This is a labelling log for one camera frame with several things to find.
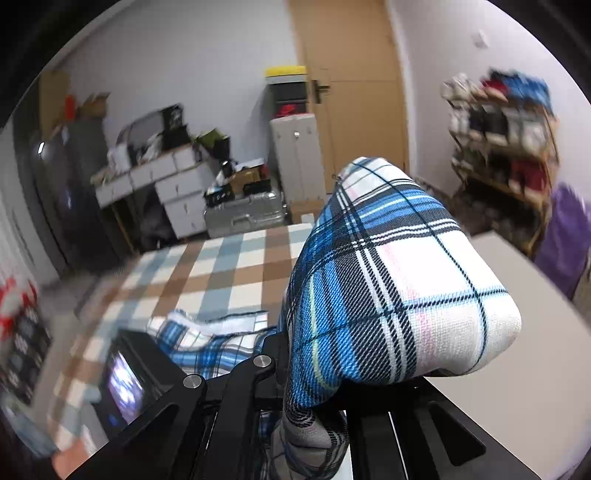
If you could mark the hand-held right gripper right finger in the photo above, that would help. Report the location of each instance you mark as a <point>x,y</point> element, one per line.
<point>415,415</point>

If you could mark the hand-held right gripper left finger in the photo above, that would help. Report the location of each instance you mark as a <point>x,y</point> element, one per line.
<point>268,383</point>

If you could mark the blue plaid shirt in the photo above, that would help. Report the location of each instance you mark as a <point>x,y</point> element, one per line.
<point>392,277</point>

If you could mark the black white checkered cloth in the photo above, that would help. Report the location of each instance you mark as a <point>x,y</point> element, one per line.
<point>25,355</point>

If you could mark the silver suitcase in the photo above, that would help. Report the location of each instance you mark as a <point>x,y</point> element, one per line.
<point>244,217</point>

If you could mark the small cardboard carton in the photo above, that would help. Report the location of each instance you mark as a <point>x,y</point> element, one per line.
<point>304,212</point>

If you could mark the dark grey refrigerator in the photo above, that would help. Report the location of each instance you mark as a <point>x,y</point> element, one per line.
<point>78,194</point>

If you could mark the white desk with drawers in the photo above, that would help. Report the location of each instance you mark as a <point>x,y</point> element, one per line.
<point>180,184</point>

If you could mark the black storage box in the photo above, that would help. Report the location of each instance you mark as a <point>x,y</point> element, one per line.
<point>218,197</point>
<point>256,186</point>

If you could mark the brown open carton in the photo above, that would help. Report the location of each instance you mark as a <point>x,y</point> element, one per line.
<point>244,179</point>

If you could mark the white electric kettle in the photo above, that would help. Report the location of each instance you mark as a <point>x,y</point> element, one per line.
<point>120,158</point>

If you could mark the white upright suitcase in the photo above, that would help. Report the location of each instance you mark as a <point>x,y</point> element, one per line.
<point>295,161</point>

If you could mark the purple garment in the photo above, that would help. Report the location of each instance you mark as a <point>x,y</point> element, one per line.
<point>565,240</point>

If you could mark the black round hat box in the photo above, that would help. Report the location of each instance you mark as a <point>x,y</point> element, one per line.
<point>175,137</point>

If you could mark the dark glass wardrobe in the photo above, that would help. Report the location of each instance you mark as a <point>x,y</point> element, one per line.
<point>41,138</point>

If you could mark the black printed box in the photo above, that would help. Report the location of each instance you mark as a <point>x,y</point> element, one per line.
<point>171,117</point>

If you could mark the open cardboard box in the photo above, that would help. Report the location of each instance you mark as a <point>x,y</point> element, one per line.
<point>94,106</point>

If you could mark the red black shoe box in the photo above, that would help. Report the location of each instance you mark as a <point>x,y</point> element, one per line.
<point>292,109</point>

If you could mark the wooden door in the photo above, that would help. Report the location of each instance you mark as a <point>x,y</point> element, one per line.
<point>360,115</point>

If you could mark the wooden shoe rack with shoes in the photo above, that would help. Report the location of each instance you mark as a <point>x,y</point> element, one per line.
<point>503,124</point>

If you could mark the yellow lid shoe box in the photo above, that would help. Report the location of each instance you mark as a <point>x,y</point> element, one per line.
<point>285,74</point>

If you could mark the grey arched frame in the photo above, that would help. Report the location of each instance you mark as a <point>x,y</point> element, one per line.
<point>138,124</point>

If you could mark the white light switch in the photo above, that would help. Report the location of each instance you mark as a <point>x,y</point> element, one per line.
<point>482,38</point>

